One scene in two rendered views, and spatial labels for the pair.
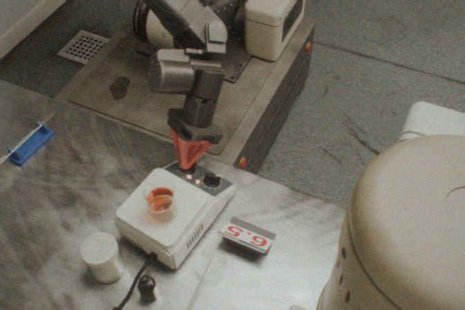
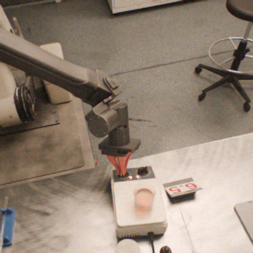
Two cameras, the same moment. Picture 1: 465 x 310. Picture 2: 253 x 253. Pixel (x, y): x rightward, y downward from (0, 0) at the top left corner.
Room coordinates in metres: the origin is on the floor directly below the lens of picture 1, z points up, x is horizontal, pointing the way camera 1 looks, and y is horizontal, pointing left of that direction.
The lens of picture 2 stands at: (0.22, 0.34, 1.49)
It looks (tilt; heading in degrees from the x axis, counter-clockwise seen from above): 52 degrees down; 327
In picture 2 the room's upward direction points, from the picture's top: 6 degrees counter-clockwise
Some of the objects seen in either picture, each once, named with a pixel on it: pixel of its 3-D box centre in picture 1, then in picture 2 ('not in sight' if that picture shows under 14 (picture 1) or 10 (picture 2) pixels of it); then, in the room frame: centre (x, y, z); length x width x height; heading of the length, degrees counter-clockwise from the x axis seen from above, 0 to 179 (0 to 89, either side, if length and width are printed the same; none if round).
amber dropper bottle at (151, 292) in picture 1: (147, 286); (165, 252); (0.32, 0.15, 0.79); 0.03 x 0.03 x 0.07
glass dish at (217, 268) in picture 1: (211, 266); (180, 216); (0.37, 0.05, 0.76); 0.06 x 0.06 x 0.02
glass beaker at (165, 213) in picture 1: (162, 200); (144, 196); (0.43, 0.12, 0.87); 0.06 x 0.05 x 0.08; 134
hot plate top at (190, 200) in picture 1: (162, 205); (138, 201); (0.45, 0.13, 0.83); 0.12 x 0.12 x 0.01; 56
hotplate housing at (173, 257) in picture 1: (174, 207); (136, 199); (0.47, 0.11, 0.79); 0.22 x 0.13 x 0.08; 146
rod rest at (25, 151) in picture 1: (29, 141); (5, 225); (0.65, 0.43, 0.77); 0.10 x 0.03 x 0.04; 149
